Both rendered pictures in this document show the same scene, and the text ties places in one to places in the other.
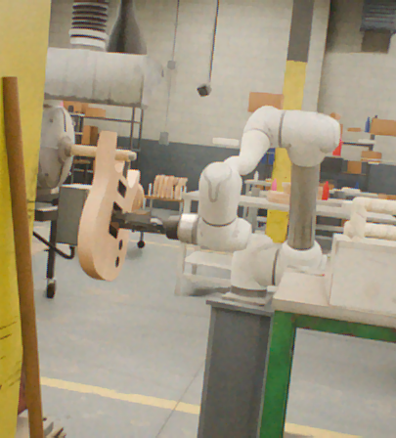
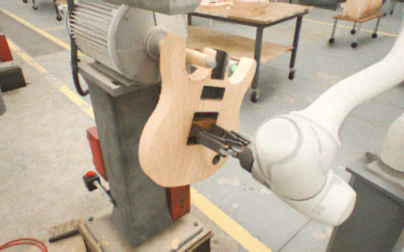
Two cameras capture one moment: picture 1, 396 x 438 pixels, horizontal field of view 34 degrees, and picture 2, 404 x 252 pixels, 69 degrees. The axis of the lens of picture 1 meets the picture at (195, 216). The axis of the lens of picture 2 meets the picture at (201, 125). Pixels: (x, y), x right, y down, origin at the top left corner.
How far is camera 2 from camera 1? 1.41 m
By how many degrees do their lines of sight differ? 43
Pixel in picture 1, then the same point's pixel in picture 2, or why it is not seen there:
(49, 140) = (126, 41)
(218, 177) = (270, 154)
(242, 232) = (329, 210)
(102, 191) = (164, 110)
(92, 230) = (146, 157)
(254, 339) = (389, 218)
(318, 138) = not seen: outside the picture
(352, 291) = not seen: outside the picture
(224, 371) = (353, 226)
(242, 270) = (392, 150)
